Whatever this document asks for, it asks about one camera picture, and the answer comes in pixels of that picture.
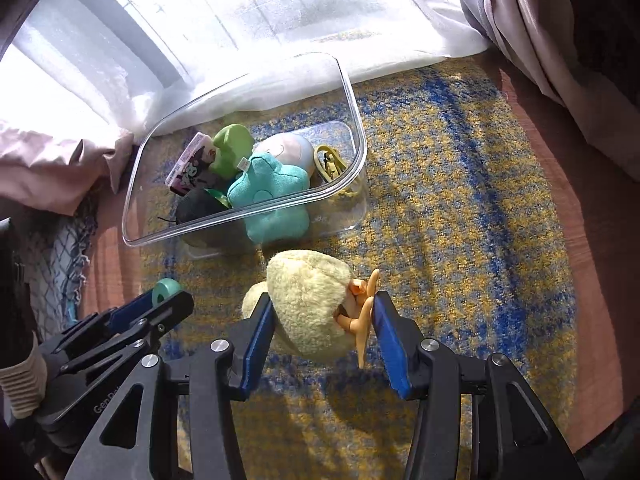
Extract small teal tape roll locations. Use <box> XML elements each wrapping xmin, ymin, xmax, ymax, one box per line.
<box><xmin>152</xmin><ymin>278</ymin><xmax>182</xmax><ymax>308</ymax></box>

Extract cream plush duck toy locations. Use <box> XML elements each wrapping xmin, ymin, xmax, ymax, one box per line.
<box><xmin>242</xmin><ymin>249</ymin><xmax>380</xmax><ymax>370</ymax></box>

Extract teal star plush toy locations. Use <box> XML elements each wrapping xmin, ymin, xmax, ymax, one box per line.
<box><xmin>228</xmin><ymin>153</ymin><xmax>310</xmax><ymax>245</ymax></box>

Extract beige ribbed sleeve cuff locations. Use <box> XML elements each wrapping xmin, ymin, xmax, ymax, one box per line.
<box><xmin>0</xmin><ymin>334</ymin><xmax>48</xmax><ymax>419</ymax></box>

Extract blue checked fringed cloth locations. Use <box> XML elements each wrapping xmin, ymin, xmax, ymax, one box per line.
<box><xmin>17</xmin><ymin>194</ymin><xmax>98</xmax><ymax>340</ymax></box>

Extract black round plush toy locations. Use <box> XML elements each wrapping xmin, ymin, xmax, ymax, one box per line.
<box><xmin>175</xmin><ymin>188</ymin><xmax>246</xmax><ymax>250</ymax></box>

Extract pink curtain left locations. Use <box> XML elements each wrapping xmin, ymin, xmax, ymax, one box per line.
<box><xmin>0</xmin><ymin>126</ymin><xmax>134</xmax><ymax>216</ymax></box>

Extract green plush toy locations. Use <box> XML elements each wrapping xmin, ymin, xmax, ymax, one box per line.
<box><xmin>209</xmin><ymin>124</ymin><xmax>254</xmax><ymax>180</ymax></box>

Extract clear plastic storage box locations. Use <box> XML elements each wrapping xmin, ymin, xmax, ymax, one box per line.
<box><xmin>122</xmin><ymin>53</ymin><xmax>368</xmax><ymax>257</ymax></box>

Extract yellow blue woven rug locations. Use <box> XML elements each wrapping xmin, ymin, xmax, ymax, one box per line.
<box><xmin>139</xmin><ymin>56</ymin><xmax>580</xmax><ymax>480</ymax></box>

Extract pastel egg plush toy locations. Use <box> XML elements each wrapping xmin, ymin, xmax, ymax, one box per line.
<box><xmin>253</xmin><ymin>132</ymin><xmax>316</xmax><ymax>177</ymax></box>

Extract yellow plastic scissors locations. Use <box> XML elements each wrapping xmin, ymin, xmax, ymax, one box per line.
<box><xmin>310</xmin><ymin>144</ymin><xmax>361</xmax><ymax>198</ymax></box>

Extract white sheer curtain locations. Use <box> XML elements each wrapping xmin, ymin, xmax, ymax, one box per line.
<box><xmin>1</xmin><ymin>0</ymin><xmax>488</xmax><ymax>141</ymax></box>

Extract grey pink curtain right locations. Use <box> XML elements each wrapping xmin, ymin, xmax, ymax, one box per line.
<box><xmin>460</xmin><ymin>0</ymin><xmax>639</xmax><ymax>178</ymax></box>

